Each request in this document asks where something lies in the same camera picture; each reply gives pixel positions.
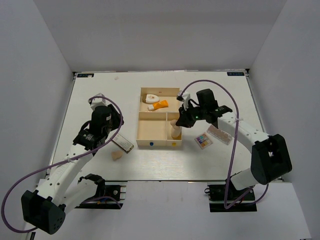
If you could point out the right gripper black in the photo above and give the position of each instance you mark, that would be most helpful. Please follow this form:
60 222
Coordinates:
184 120

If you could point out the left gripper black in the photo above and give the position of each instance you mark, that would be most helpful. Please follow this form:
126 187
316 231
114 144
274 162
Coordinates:
116 116

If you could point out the beige makeup sponge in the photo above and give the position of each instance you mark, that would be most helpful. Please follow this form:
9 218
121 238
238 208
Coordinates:
116 155
173 123

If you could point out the round white powder puff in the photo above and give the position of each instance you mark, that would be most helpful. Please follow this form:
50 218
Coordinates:
176 132

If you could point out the orange sunscreen tube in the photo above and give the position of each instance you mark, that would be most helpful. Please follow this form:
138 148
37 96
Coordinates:
158 105

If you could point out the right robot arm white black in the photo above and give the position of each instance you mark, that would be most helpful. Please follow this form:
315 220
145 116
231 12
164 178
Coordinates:
270 157

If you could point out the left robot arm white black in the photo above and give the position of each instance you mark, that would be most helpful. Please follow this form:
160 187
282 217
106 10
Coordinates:
47 206

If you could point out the cream organizer tray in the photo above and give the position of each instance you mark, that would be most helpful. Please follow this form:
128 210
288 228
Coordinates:
153 127

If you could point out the colourful eyeshadow palette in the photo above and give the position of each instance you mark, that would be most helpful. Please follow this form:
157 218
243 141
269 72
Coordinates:
203 141

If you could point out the nude eyeshadow palette clear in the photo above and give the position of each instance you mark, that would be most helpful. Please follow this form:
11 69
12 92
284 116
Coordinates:
219 134

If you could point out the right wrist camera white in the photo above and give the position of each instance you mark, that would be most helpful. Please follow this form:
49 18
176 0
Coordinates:
184 97

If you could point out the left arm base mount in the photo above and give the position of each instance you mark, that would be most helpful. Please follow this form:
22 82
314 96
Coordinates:
108 195

